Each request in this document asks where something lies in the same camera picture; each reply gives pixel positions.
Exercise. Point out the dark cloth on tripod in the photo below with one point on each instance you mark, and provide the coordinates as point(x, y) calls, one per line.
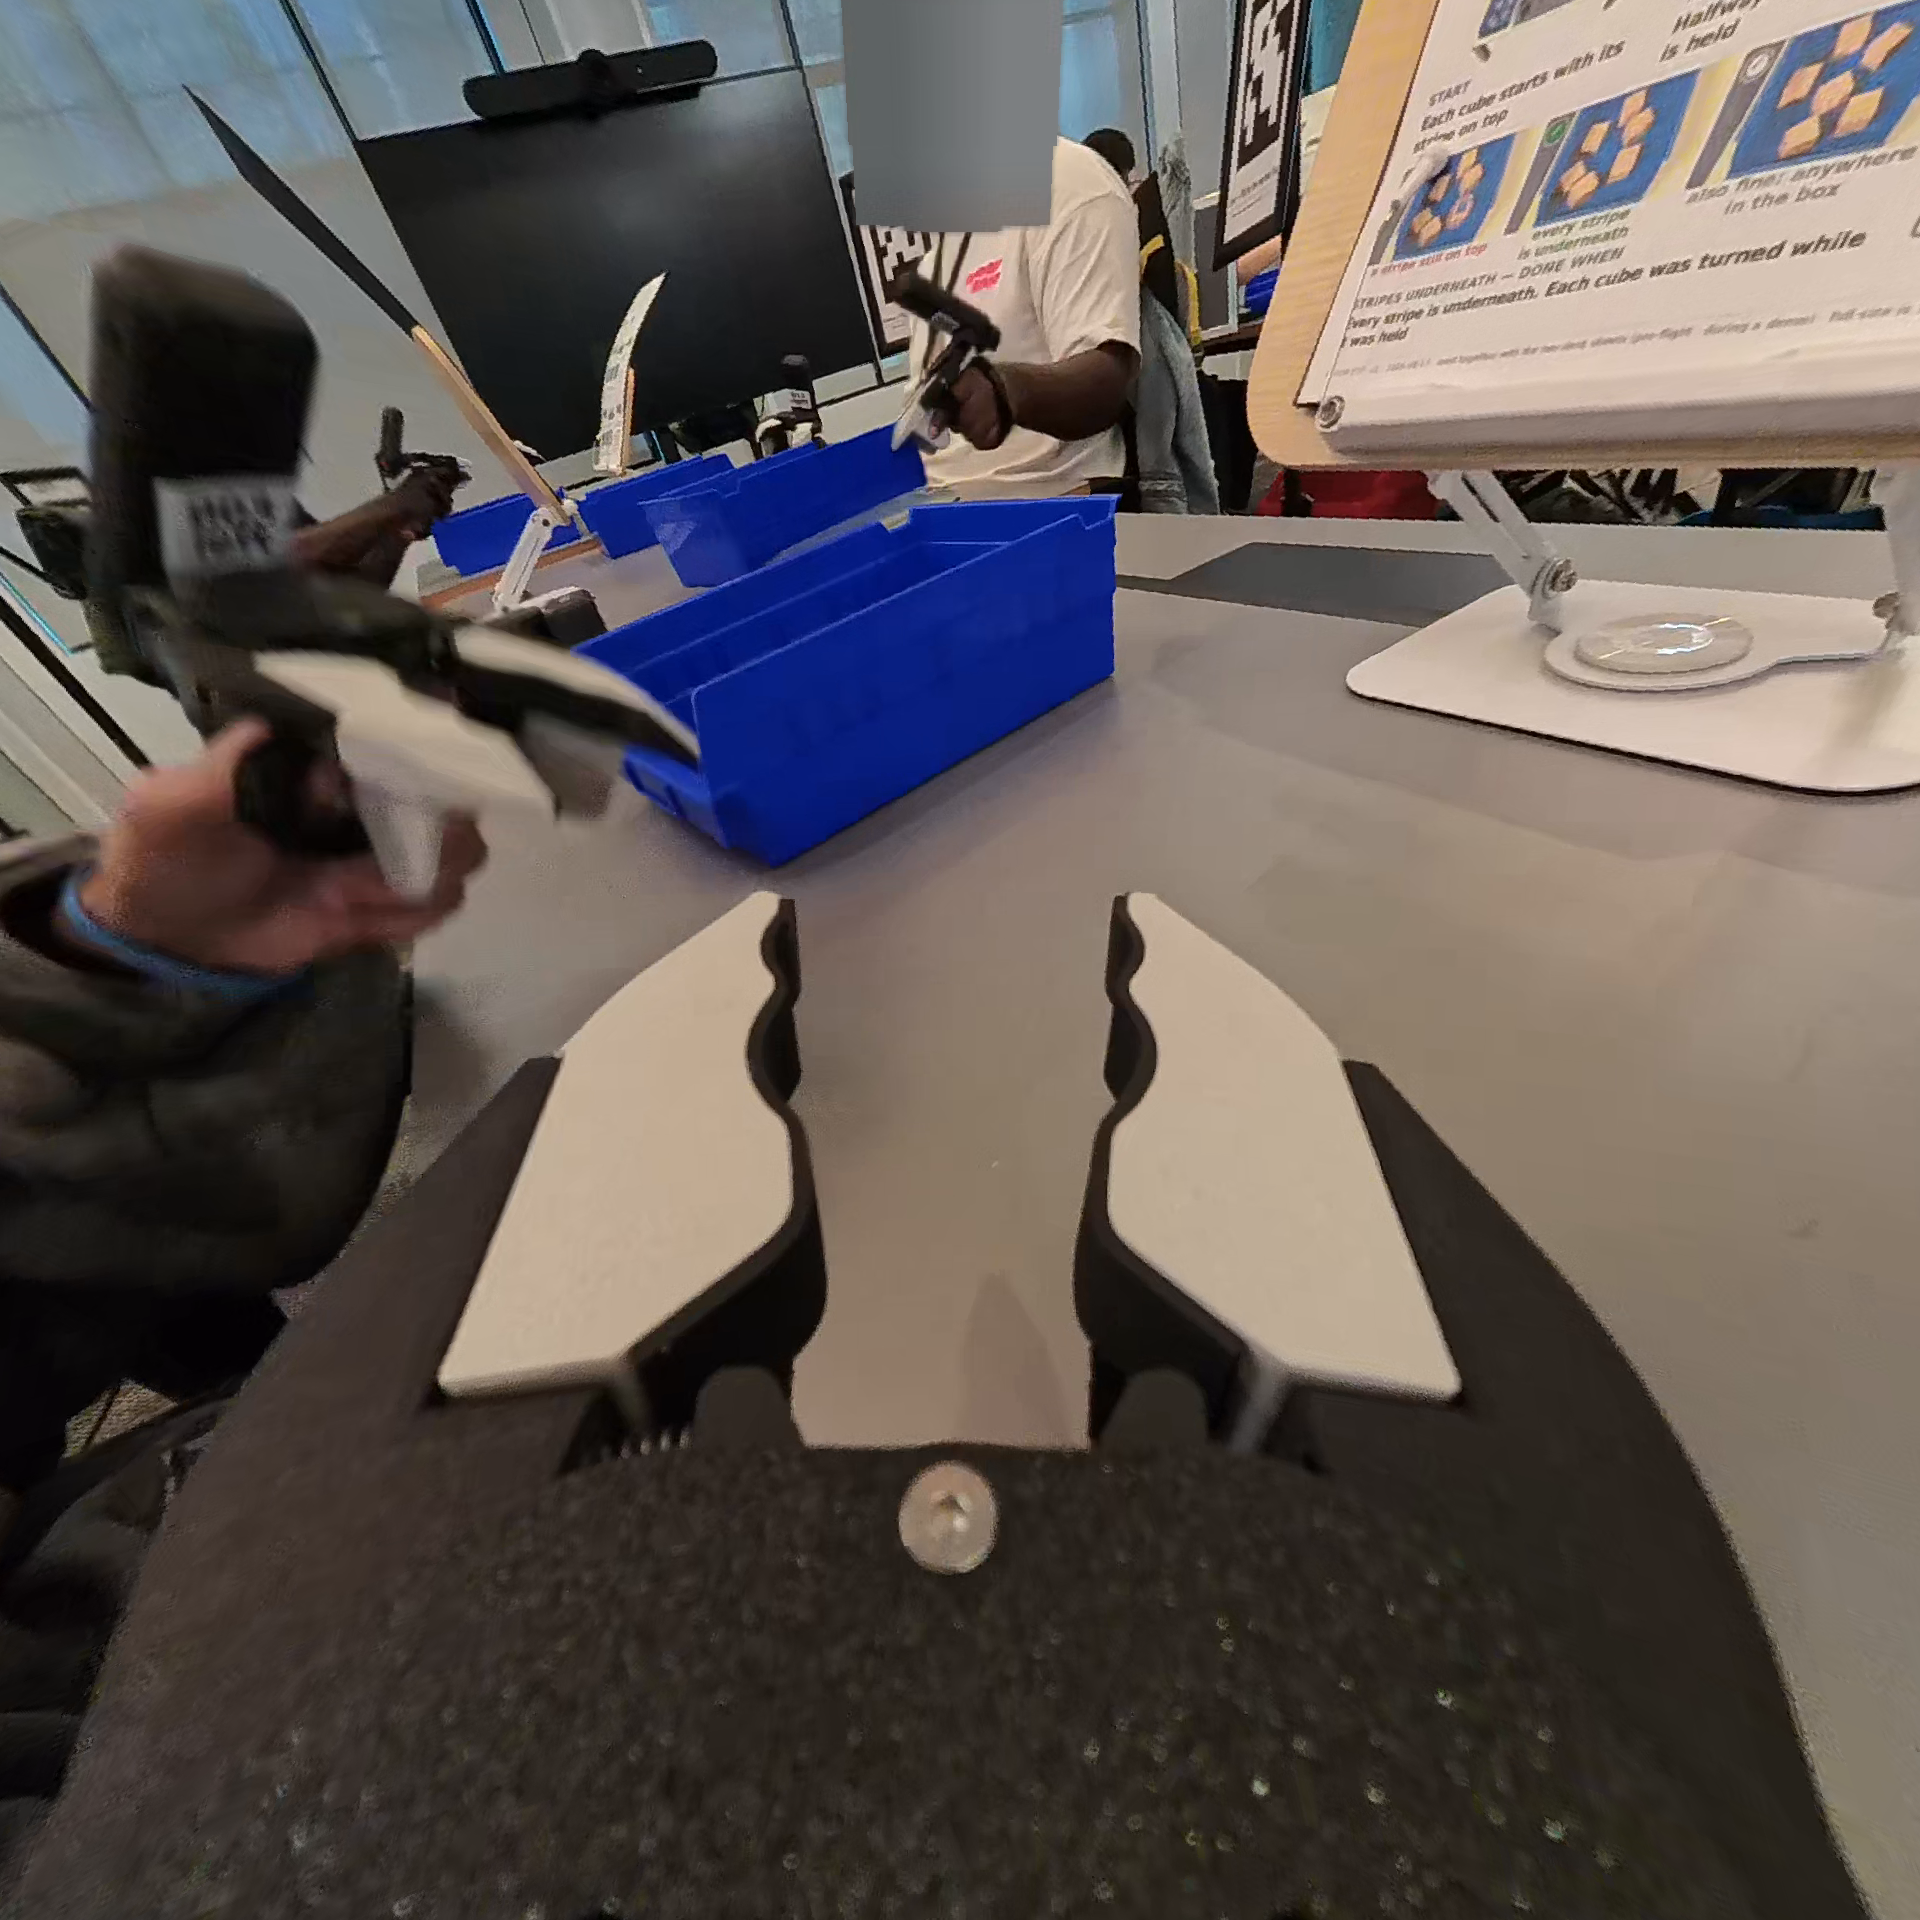
point(52, 541)

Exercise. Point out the blue plastic bin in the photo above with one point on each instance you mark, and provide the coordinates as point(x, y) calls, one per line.
point(780, 503)
point(900, 704)
point(481, 534)
point(644, 510)
point(1263, 289)

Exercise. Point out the grey jacket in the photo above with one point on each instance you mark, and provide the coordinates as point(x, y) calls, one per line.
point(1170, 421)

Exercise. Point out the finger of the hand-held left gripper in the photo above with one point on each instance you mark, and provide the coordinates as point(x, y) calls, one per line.
point(600, 697)
point(435, 743)

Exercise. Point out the white paper sheet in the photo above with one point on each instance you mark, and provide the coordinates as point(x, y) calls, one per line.
point(627, 375)

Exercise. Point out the black display screen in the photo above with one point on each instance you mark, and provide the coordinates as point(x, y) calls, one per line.
point(600, 271)

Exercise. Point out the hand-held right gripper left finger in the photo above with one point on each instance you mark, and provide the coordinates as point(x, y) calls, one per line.
point(644, 1184)

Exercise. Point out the person's left hand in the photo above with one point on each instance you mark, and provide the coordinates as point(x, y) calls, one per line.
point(194, 885)

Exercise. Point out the printed instruction sheet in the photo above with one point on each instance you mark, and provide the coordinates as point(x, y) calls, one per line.
point(1650, 300)

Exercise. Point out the black white marker sign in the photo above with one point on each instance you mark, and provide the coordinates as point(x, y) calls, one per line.
point(1266, 89)

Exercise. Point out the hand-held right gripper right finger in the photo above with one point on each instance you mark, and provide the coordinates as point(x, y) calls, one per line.
point(1266, 1184)

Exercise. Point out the white stand with wooden board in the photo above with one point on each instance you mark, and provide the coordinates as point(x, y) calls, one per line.
point(1500, 704)

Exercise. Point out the red bag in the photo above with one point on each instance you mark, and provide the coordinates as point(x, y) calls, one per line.
point(1350, 492)

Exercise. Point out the thin wooden board stand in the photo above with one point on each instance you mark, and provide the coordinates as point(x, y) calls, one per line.
point(494, 441)

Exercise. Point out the person's left forearm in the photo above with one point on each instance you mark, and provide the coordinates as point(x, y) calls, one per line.
point(180, 1126)

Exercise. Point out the blue wristband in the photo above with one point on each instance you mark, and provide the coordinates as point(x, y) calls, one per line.
point(150, 960)

